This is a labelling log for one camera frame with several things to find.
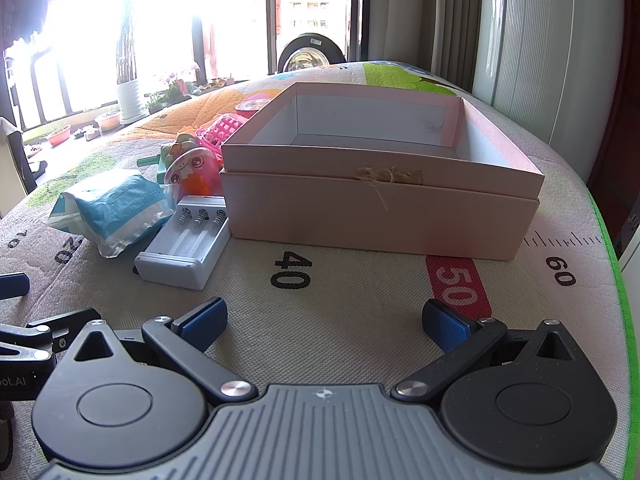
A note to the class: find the orange plastic shell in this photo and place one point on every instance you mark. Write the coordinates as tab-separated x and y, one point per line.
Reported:
200	188

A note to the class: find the pink planter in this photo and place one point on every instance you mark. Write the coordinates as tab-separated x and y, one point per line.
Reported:
107	121
59	137

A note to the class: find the pink round lid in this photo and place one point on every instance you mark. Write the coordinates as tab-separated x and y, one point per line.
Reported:
250	106

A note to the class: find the white curtain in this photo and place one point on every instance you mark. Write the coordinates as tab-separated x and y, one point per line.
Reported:
555	45

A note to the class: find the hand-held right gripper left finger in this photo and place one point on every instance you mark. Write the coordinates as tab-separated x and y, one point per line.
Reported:
202	325

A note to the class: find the dark red wooden door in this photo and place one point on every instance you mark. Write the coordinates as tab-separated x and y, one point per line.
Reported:
612	135

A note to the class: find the washing machine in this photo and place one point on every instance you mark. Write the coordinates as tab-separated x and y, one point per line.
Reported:
310	55

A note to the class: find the tall white plant pot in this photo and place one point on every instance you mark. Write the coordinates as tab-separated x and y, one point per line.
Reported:
131	102

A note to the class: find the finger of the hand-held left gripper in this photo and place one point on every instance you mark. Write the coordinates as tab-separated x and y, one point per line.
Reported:
60	332
14	286

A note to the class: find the teal plastic toy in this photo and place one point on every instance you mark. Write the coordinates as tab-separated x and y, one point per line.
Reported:
161	162

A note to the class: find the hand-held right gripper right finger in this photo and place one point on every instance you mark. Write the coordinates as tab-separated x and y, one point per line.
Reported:
447	327

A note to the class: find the blue and white packet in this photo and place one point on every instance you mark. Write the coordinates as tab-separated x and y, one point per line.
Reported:
115	205

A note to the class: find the grey curtain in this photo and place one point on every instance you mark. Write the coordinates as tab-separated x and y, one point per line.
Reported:
450	20

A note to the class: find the flowering potted plant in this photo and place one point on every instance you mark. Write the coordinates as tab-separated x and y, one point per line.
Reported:
170	90

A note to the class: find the pink cardboard box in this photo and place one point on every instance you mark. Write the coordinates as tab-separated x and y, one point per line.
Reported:
375	220

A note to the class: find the round cartoon face toy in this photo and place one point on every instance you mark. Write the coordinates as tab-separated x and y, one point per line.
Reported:
192	166

